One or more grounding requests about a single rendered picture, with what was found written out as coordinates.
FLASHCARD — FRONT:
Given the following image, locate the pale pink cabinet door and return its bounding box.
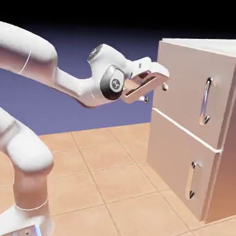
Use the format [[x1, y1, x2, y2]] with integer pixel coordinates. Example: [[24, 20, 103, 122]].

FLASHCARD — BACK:
[[150, 40, 236, 151], [143, 109, 222, 222]]

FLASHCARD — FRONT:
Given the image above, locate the curved silver door handle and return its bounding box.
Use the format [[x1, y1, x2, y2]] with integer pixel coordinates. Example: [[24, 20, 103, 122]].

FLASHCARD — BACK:
[[199, 76, 214, 126], [186, 161, 199, 200]]

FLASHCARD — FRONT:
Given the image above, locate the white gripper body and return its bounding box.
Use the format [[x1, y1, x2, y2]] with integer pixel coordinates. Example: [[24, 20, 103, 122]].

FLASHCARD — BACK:
[[121, 60, 171, 106]]

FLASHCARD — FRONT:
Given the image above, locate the pale pink cabinet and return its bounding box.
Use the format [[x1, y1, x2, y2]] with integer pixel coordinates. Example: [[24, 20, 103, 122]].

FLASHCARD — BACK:
[[143, 35, 236, 225]]

